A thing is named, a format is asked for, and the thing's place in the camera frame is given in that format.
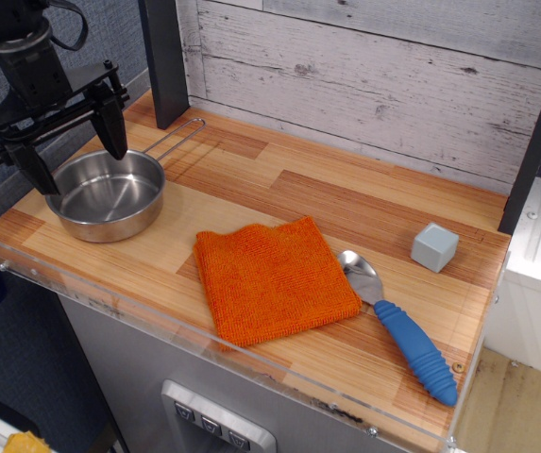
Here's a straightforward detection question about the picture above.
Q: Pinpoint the dark right frame post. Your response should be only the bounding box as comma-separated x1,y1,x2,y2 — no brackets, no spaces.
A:
498,110,541,235

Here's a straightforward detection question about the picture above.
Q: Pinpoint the dark left frame post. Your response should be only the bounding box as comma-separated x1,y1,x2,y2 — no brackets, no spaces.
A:
138,0,190,129

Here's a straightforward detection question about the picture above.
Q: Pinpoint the silver button control panel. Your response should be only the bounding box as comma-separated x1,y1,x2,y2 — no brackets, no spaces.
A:
161,379,278,452

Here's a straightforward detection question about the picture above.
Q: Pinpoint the spoon with blue handle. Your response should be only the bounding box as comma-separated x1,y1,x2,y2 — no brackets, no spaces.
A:
337,250,458,407

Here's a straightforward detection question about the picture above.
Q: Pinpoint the dark frame post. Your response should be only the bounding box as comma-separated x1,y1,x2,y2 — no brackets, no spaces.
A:
498,110,541,235
138,0,190,129

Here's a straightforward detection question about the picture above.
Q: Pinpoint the clear acrylic table guard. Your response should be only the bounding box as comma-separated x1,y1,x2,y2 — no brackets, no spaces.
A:
0,68,512,453

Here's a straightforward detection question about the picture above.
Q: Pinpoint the yellow tape object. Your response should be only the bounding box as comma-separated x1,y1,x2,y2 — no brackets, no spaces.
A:
2,431,52,453

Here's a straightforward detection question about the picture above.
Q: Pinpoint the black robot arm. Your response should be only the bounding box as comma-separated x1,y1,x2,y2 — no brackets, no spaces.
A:
0,1,128,194

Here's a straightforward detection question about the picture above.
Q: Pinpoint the white aluminium side unit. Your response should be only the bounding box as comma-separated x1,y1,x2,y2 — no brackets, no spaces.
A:
484,177,541,371

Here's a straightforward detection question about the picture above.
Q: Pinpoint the orange folded cloth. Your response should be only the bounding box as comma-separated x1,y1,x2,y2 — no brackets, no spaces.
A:
194,216,362,347

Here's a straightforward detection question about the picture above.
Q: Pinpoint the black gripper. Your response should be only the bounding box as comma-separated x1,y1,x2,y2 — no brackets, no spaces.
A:
0,40,128,195

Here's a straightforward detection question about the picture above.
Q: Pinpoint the grey cube block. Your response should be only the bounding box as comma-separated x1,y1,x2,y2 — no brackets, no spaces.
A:
411,223,459,273

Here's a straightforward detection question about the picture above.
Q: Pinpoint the stainless steel pot with handle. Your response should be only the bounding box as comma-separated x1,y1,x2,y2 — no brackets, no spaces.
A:
45,118,206,243

